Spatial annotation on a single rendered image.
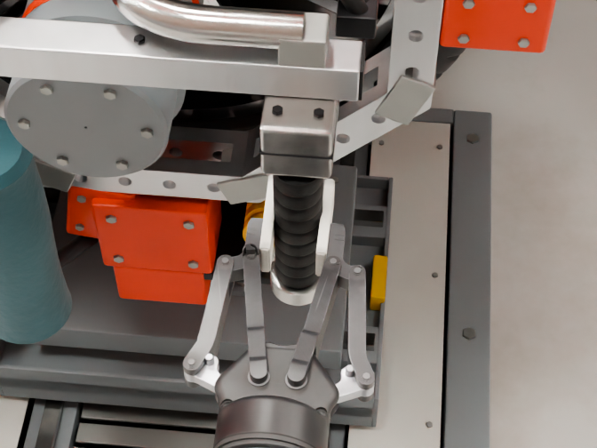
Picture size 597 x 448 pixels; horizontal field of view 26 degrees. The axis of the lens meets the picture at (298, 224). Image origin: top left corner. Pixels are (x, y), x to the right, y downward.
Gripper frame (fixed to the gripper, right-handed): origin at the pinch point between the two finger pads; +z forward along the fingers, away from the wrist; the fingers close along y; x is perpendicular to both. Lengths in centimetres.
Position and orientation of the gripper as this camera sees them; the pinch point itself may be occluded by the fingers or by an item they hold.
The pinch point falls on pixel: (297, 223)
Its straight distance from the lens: 96.6
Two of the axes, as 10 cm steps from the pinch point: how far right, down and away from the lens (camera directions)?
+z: 1.0, -8.0, 5.9
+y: 10.0, 0.8, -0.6
